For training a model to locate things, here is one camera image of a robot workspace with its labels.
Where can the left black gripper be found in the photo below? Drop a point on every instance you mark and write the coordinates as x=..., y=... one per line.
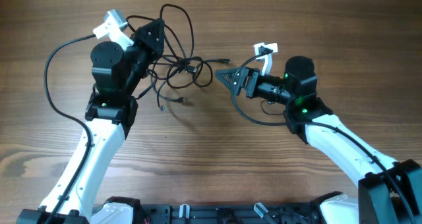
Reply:
x=153, y=46

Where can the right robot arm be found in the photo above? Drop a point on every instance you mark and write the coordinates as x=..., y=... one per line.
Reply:
x=389, y=191

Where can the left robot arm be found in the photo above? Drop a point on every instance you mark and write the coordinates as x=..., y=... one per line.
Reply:
x=118, y=65

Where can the black base frame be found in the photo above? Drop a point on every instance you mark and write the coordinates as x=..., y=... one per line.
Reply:
x=227, y=214

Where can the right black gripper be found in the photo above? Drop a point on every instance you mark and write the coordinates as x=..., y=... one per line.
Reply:
x=253, y=72

